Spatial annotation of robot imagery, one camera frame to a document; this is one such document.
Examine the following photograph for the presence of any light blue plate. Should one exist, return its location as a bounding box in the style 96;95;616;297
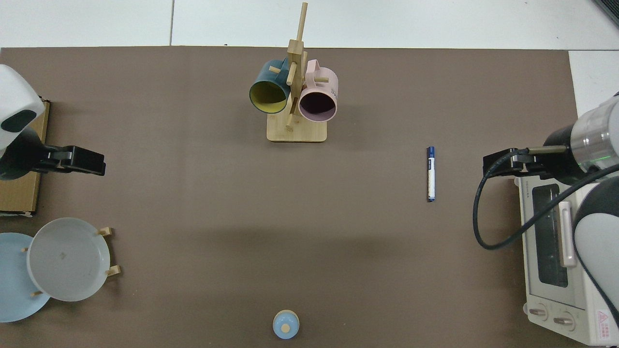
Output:
0;232;52;323

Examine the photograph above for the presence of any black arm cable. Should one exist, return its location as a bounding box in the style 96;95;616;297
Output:
472;147;619;251

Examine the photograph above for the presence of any pink mug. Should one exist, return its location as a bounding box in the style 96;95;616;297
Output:
297;59;339;123

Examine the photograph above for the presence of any brown table cloth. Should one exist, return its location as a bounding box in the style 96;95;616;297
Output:
0;46;584;348

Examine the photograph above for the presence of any wooden plate rack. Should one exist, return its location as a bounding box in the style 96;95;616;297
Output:
20;226;122;297

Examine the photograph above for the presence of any small blue round thing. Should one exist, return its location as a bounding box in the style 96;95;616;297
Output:
272;309;300;340

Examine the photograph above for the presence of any grey plate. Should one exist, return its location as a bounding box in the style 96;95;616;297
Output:
26;217;111;303

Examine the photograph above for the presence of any wooden mug stand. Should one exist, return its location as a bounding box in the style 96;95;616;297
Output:
266;2;328;143

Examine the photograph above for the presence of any pale toaster oven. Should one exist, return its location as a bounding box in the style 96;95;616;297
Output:
514;170;619;347

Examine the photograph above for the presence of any dark teal mug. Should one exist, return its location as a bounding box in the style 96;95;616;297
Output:
249;58;291;115

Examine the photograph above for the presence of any wire basket with wooden floor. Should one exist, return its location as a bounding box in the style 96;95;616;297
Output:
0;98;51;217

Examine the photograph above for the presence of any blue and white marker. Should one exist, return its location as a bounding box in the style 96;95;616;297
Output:
426;146;437;203

